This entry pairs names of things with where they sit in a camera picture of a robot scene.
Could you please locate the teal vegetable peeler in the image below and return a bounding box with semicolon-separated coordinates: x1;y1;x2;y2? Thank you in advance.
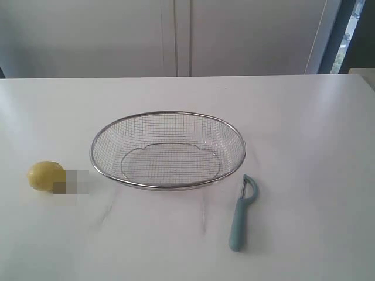
229;174;259;252

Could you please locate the yellow lemon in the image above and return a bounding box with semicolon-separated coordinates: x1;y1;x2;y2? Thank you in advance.
27;161;66;192

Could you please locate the white side table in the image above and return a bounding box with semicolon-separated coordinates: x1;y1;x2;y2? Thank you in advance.
349;68;375;90

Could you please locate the metal wire mesh basket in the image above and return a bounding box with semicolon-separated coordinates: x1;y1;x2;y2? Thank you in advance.
90;111;247;191

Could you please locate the window with dark frame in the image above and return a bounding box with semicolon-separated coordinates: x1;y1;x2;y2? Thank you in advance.
318;0;374;74

